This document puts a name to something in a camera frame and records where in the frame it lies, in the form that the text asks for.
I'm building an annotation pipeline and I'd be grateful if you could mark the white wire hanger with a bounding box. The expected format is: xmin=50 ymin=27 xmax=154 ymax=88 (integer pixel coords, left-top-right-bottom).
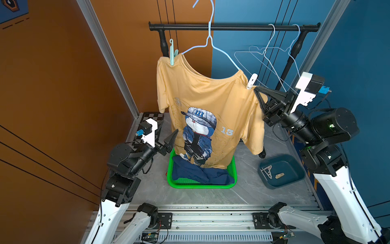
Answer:
xmin=182 ymin=0 xmax=240 ymax=71
xmin=233 ymin=23 xmax=290 ymax=92

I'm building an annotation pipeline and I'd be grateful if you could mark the navy blue t-shirt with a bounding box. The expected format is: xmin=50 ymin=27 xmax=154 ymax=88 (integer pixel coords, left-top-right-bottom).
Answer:
xmin=172 ymin=156 xmax=235 ymax=185

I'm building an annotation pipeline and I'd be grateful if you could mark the white clothespin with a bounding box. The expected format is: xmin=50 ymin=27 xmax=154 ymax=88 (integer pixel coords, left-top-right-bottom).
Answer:
xmin=246 ymin=73 xmax=258 ymax=90

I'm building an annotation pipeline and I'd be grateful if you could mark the light blue hanger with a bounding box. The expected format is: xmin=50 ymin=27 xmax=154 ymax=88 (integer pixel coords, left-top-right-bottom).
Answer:
xmin=247 ymin=24 xmax=303 ymax=85

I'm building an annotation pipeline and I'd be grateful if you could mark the yellow printed t-shirt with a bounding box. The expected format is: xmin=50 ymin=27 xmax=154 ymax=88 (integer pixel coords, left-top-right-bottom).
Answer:
xmin=156 ymin=54 xmax=265 ymax=169

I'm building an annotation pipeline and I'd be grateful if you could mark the beige clothespin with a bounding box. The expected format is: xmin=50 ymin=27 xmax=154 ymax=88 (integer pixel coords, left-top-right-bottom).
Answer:
xmin=261 ymin=165 xmax=273 ymax=180

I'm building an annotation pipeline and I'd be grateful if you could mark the cream yellow clothespin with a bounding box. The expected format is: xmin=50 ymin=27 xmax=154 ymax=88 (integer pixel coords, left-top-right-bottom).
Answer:
xmin=275 ymin=173 xmax=285 ymax=179

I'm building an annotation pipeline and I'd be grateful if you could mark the pale green clothespin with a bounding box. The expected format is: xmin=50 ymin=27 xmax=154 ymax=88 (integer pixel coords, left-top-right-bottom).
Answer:
xmin=169 ymin=39 xmax=178 ymax=66

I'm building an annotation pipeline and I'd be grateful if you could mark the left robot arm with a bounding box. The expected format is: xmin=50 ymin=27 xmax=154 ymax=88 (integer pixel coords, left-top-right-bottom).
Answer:
xmin=85 ymin=131 xmax=178 ymax=244

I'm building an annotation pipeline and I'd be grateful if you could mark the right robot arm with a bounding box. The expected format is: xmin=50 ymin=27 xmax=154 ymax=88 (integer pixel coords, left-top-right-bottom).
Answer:
xmin=254 ymin=86 xmax=390 ymax=244

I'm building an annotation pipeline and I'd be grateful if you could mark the black white checkerboard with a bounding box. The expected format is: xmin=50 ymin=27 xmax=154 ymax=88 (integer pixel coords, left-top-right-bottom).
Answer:
xmin=141 ymin=112 xmax=164 ymax=122

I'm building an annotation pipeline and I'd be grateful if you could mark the teal plastic tub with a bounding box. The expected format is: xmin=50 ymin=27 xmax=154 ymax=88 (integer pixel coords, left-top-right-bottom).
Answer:
xmin=258 ymin=154 xmax=306 ymax=190

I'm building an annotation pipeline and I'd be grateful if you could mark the green plastic basket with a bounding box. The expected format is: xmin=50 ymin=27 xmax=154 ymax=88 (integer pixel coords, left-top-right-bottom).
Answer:
xmin=166 ymin=149 xmax=238 ymax=189

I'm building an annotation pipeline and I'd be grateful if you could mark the left green circuit board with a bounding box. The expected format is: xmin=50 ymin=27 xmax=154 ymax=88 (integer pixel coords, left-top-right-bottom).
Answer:
xmin=140 ymin=232 xmax=159 ymax=244

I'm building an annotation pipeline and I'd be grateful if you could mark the green circuit board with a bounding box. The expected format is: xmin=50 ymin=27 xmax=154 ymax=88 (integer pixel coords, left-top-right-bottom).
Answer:
xmin=278 ymin=232 xmax=295 ymax=244
xmin=140 ymin=232 xmax=159 ymax=244

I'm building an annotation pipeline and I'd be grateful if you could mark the black clothes rack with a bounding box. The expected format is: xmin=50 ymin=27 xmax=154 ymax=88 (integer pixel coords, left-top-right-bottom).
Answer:
xmin=148 ymin=21 xmax=321 ymax=159

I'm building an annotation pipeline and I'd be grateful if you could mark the right green circuit board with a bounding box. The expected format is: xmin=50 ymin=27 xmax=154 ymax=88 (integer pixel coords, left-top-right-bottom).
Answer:
xmin=278 ymin=232 xmax=295 ymax=244

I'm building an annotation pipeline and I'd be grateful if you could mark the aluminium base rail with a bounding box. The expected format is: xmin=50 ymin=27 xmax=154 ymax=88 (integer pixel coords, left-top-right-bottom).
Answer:
xmin=80 ymin=203 xmax=348 ymax=244

